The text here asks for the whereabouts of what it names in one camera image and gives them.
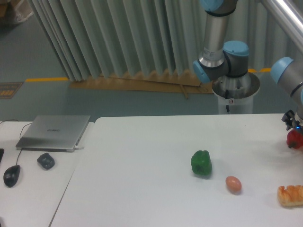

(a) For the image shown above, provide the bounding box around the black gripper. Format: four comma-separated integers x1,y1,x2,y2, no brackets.
281,110,303,132

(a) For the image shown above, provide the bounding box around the red bell pepper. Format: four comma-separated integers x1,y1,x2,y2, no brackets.
286,130,303,149

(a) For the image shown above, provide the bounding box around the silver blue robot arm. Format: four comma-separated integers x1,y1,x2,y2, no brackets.
193,0,303,132

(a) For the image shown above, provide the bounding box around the glazed bread pastry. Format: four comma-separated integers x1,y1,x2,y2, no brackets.
277,185,303,207

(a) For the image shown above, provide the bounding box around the brown egg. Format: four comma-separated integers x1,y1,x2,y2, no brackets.
225,176,242,193

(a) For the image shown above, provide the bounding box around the green bell pepper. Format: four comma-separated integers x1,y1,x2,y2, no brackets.
190,150,212,176

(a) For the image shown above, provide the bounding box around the brown cardboard sheet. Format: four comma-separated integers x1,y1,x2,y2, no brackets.
69,69,213,99

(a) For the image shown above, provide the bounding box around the grey-green pleated curtain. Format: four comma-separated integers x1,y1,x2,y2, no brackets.
29,0,277,83

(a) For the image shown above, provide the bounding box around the silver laptop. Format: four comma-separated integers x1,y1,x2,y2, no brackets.
16,115,90,152

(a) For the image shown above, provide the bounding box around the black computer mouse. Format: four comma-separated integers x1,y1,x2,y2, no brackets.
3,165,21,188

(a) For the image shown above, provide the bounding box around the black keyboard edge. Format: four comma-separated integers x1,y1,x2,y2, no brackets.
0,148,4,163

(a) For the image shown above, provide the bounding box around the clear plastic bag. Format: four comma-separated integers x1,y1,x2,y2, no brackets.
10,0,33,25

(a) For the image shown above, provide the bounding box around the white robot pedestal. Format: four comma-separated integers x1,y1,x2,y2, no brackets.
212,72,260,114

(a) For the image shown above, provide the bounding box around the black mouse cable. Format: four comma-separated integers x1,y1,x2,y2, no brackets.
0,119,36,166

